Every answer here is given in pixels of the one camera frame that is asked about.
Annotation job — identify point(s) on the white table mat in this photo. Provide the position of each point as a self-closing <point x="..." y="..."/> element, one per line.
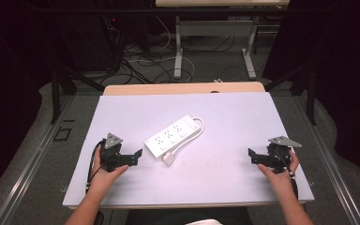
<point x="218" y="150"/>

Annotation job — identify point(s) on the dark curtain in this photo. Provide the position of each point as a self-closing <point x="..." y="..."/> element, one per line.
<point x="9" y="78"/>
<point x="343" y="75"/>

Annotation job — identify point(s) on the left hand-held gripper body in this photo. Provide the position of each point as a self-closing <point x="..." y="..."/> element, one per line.
<point x="111" y="154"/>

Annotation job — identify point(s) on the black metal stand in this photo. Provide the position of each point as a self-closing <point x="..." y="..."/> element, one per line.
<point x="59" y="93"/>
<point x="309" y="90"/>

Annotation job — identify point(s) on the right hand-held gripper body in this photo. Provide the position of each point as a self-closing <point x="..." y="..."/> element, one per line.
<point x="279" y="156"/>

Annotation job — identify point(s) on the person's right hand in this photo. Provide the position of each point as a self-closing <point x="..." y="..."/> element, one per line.
<point x="279" y="181"/>

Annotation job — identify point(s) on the person's left hand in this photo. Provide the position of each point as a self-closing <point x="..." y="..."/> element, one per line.
<point x="104" y="179"/>

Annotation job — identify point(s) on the white power strip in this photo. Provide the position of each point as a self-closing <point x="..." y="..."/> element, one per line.
<point x="172" y="136"/>

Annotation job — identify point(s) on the aluminium floor rail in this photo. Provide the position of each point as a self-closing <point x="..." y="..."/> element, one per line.
<point x="328" y="162"/>
<point x="25" y="168"/>

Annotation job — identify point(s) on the black computer cabinet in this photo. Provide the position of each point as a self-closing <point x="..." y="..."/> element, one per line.
<point x="87" y="40"/>

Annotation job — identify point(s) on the white power plug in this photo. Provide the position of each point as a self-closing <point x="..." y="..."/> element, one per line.
<point x="169" y="158"/>

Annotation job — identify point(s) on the white desk with metal legs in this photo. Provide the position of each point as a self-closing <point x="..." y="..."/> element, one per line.
<point x="215" y="28"/>

